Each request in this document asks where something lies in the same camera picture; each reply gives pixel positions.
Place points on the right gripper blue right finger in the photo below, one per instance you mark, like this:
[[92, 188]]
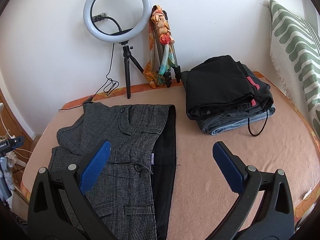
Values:
[[231, 166]]

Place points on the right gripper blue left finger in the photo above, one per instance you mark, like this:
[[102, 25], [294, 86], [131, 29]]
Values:
[[92, 164]]

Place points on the grey houndstooth pants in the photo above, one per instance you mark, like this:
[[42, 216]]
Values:
[[132, 195]]

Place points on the blue folded jeans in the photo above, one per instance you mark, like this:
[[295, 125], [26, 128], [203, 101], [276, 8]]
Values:
[[216, 125]]

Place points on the grey folded tripod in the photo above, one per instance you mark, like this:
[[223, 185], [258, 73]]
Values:
[[165, 47]]

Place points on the black mini tripod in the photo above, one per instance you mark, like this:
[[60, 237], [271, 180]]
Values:
[[128, 57]]

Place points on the orange patterned scarf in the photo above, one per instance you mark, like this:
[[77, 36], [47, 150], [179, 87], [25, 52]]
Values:
[[153, 64]]

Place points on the green striped white blanket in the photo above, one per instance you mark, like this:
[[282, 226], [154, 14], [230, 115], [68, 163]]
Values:
[[294, 53]]

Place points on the white ring light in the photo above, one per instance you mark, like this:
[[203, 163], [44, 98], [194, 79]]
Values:
[[132, 16]]

